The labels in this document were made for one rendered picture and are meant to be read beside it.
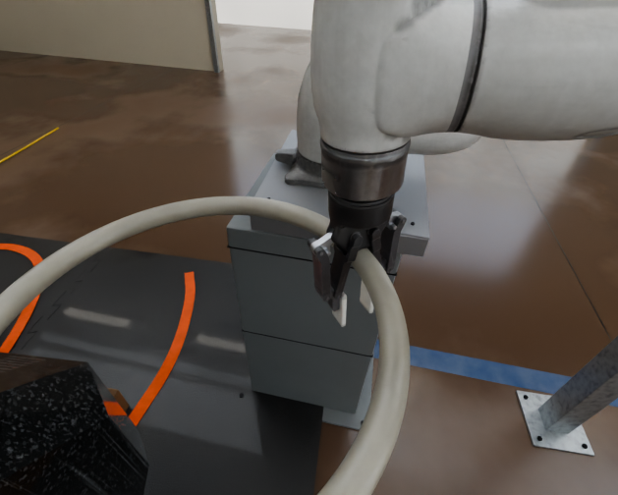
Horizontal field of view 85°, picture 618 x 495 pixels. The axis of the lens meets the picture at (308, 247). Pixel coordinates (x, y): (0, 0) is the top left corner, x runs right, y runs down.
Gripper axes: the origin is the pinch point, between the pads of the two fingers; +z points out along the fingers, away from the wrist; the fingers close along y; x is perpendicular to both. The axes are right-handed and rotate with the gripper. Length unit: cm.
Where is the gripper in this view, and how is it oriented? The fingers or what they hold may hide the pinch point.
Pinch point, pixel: (354, 300)
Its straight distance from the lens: 52.7
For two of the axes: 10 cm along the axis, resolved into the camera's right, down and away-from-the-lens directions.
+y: -8.9, 3.4, -3.1
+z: 0.5, 7.4, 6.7
